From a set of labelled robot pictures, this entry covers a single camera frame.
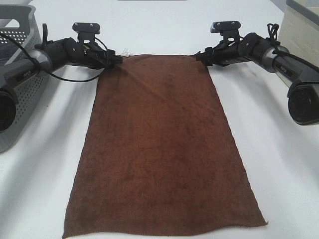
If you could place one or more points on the grey perforated plastic basket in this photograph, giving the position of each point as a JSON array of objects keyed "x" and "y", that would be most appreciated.
[{"x": 27, "y": 94}]

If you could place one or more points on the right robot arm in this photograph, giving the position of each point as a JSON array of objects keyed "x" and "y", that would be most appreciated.
[{"x": 303, "y": 93}]

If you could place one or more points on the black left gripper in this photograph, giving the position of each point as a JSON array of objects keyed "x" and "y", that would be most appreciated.
[{"x": 90, "y": 55}]

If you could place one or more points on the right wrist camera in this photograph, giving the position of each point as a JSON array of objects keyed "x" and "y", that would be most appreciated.
[{"x": 229, "y": 30}]

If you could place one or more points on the brown towel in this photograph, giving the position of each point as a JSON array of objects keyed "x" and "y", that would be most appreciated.
[{"x": 159, "y": 158}]

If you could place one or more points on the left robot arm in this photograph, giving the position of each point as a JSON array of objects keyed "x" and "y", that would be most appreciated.
[{"x": 47, "y": 58}]

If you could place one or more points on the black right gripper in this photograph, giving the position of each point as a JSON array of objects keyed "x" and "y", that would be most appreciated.
[{"x": 223, "y": 54}]

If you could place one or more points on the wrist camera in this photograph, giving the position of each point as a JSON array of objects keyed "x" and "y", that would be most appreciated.
[
  {"x": 229, "y": 30},
  {"x": 86, "y": 31}
]

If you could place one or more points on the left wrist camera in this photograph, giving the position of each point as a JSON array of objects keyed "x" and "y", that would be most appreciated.
[{"x": 86, "y": 31}]

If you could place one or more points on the beige fabric storage box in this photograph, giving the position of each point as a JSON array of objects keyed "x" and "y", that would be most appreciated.
[{"x": 299, "y": 30}]

